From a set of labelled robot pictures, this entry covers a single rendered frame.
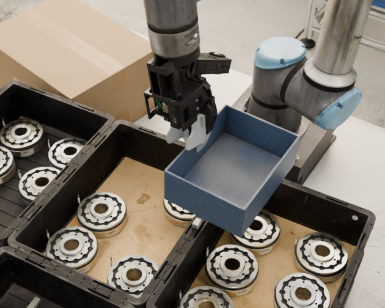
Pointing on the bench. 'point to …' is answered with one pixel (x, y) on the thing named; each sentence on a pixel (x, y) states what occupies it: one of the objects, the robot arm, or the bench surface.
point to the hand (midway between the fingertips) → (197, 142)
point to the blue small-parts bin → (232, 170)
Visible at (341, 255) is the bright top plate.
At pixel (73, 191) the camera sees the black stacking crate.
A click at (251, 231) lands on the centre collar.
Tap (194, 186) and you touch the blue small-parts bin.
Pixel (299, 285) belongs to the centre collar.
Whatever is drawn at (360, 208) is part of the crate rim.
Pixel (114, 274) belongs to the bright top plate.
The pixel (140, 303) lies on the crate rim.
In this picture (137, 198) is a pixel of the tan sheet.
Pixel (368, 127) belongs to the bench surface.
